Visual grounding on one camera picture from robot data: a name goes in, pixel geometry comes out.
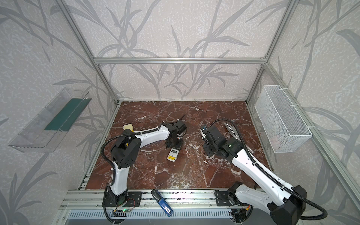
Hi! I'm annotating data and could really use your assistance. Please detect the clear plastic wall bin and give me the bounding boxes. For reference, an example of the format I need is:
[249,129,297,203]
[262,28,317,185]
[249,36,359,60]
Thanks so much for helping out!
[9,88,92,153]

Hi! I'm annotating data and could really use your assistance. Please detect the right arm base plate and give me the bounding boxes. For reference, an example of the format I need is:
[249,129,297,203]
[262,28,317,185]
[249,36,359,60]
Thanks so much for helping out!
[214,190,249,207]

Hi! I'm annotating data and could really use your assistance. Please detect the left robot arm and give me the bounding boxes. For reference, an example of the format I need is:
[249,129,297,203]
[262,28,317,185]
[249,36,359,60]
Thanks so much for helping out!
[100,119,187,197]

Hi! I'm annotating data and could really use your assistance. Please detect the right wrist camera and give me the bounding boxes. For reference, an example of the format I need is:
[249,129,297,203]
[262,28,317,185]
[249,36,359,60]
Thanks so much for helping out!
[200,125,208,139]

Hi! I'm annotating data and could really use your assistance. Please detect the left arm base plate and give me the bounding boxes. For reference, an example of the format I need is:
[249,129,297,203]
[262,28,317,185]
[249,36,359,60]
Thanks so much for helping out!
[102,190,142,207]

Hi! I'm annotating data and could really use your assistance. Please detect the white remote red keypad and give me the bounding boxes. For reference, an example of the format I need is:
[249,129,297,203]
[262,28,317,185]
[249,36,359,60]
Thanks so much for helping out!
[167,148,180,162]

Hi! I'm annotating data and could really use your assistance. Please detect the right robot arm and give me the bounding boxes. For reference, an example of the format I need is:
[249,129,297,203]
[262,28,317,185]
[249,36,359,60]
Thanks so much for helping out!
[200,125,328,225]

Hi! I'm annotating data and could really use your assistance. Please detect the blue black utility knife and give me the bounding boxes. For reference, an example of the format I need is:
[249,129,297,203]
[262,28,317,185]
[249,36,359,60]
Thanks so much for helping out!
[151,189,173,217]

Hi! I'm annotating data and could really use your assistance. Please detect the metal tongs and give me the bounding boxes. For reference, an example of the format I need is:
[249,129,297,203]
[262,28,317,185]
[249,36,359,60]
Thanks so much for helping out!
[224,122,244,147]

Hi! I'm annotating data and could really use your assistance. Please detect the white wire mesh basket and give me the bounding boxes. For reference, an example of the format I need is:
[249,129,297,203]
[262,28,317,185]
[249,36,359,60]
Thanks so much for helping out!
[255,85,312,153]

